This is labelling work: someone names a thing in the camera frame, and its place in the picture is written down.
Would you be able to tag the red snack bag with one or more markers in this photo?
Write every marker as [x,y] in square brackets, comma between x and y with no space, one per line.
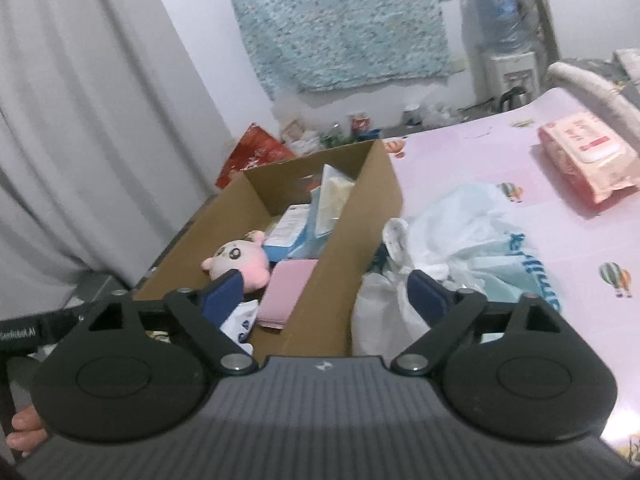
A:
[252,155]

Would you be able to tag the teal floral wall cloth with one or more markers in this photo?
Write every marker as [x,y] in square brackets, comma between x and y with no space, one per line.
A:
[340,20]

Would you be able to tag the clear zip bag yellow contents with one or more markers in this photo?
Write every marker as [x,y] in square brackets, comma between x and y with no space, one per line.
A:
[335,195]

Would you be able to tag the cream blanket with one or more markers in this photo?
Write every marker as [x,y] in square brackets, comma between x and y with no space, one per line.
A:
[595,90]

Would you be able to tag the person's left hand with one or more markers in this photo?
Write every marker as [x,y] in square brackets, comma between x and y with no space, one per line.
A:
[29,432]

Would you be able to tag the brown cardboard box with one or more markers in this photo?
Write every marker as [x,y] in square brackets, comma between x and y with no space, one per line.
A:
[345,260]

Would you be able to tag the grey leaning panel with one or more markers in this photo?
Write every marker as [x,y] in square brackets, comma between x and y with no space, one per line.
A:
[542,15]

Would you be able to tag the pink cloth pack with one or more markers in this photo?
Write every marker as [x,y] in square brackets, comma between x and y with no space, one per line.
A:
[290,295]

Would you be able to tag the grey curtain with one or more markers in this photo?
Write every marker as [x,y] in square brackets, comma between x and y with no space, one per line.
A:
[90,125]

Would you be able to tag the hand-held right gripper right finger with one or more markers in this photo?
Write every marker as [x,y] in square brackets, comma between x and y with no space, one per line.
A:
[430,297]

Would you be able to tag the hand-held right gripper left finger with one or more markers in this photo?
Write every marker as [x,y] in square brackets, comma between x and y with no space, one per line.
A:
[225,296]

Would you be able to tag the pink plush toy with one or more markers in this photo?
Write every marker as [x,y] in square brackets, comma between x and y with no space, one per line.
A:
[237,257]

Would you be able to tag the white plastic bag blue print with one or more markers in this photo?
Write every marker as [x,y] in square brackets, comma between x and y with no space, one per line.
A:
[450,240]

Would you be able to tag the dark electric kettle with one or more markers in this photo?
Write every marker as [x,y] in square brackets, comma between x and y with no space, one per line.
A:
[515,99]

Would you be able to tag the white water dispenser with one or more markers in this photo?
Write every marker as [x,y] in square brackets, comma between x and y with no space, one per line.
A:
[512,75]

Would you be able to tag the pink wet wipes pack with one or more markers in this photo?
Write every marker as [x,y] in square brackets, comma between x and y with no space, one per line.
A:
[585,155]

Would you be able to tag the blue and white carton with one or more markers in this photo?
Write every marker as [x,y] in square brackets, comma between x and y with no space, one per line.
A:
[290,230]

